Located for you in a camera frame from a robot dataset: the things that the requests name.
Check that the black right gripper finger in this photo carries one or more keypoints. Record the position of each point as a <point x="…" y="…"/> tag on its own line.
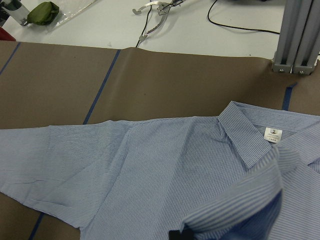
<point x="185" y="234"/>

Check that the light blue striped shirt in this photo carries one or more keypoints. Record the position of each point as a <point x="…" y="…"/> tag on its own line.
<point x="250" y="173"/>

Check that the metal tongs tool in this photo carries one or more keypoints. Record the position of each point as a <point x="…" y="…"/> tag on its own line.
<point x="162" y="9"/>

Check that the green cloth pouch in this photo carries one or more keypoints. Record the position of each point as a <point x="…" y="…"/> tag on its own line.
<point x="43" y="14"/>

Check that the grey aluminium frame post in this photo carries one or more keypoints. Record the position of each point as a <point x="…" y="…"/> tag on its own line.
<point x="299" y="39"/>

